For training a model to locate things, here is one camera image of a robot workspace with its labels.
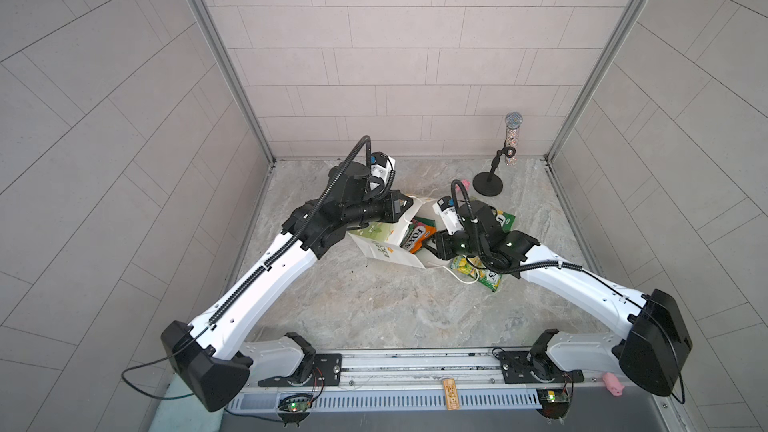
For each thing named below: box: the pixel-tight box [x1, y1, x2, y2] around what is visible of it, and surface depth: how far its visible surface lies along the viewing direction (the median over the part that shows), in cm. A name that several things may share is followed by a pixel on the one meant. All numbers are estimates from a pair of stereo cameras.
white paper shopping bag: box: [347, 199, 437, 269], surface depth 74 cm
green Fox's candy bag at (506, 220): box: [495, 210, 516, 233], surface depth 100 cm
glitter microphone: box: [505, 111, 523, 166], surface depth 88 cm
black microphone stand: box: [472, 140, 517, 197], surface depth 110 cm
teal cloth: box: [148, 372, 226, 432], surface depth 64 cm
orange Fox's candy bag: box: [400, 219, 437, 254], surface depth 90 cm
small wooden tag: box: [444, 378, 460, 411], surface depth 69 cm
